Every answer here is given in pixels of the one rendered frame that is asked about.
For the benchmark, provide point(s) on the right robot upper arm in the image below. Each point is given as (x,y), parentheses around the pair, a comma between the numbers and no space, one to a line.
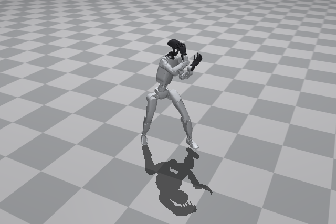
(164,64)

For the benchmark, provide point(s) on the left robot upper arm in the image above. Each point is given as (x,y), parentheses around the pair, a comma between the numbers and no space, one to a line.
(180,72)

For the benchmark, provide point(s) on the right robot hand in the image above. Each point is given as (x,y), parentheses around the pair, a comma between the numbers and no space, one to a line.
(182,49)

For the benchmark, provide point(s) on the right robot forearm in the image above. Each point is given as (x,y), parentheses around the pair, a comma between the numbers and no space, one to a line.
(182,65)

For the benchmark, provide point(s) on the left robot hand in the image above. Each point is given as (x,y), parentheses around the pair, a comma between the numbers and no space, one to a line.
(196,61)

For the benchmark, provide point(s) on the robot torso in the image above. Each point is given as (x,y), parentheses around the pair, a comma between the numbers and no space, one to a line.
(164,78)

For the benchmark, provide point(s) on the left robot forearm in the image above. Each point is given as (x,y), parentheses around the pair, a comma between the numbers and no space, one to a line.
(188,73)

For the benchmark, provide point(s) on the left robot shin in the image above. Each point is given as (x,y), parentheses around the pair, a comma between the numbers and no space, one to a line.
(188,129)

